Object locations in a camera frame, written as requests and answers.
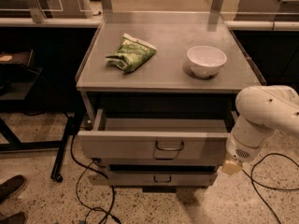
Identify black stand left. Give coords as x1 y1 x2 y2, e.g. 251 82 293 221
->
0 49 86 183

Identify white horizontal rail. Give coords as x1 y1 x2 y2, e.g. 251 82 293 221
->
0 18 299 32

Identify grey drawer cabinet table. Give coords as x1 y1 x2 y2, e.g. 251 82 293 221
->
77 0 260 187

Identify dark shoe lower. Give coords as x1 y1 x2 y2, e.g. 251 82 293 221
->
0 212 27 224

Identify black cable floor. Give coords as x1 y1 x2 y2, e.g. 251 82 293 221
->
242 152 299 224
69 126 123 224

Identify black cable left floor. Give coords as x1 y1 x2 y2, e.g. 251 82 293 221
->
69 126 123 224

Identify black cable right floor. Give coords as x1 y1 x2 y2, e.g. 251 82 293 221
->
242 152 299 224

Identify grey top drawer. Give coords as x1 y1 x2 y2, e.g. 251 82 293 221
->
78 110 235 166

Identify green chip bag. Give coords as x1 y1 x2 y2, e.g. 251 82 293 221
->
106 33 157 74

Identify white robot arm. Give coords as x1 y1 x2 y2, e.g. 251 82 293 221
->
222 85 299 175

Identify white bowl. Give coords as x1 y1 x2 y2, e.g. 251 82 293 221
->
187 46 227 77

